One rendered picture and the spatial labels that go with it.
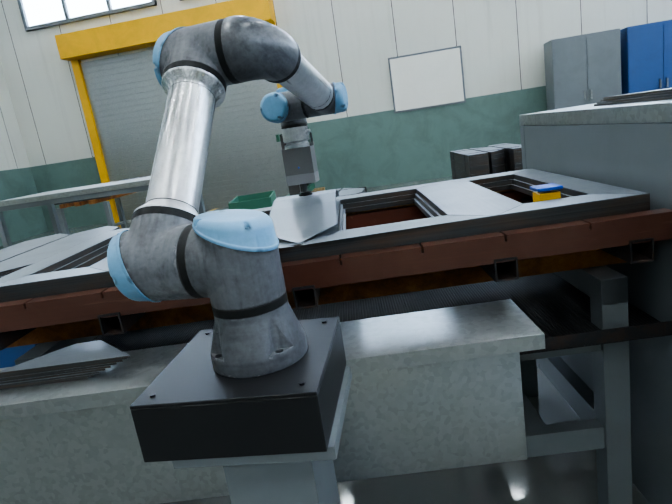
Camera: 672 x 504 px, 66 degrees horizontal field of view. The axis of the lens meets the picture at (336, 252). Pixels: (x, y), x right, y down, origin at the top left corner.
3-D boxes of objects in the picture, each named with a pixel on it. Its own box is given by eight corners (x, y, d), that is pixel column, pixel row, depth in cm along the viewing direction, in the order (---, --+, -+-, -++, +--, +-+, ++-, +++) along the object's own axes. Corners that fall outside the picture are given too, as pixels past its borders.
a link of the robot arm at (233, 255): (271, 308, 72) (252, 214, 69) (186, 313, 76) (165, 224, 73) (297, 281, 84) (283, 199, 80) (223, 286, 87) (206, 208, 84)
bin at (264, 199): (242, 248, 568) (232, 197, 555) (284, 242, 569) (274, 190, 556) (234, 262, 508) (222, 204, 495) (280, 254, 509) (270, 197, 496)
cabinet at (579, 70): (558, 166, 838) (551, 39, 794) (550, 164, 885) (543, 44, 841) (624, 157, 823) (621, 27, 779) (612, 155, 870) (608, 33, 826)
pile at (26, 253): (43, 249, 223) (39, 235, 222) (133, 236, 221) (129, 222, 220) (-116, 312, 146) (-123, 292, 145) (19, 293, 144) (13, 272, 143)
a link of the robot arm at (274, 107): (296, 86, 128) (309, 88, 139) (254, 94, 131) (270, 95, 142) (301, 119, 130) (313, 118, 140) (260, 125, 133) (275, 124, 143)
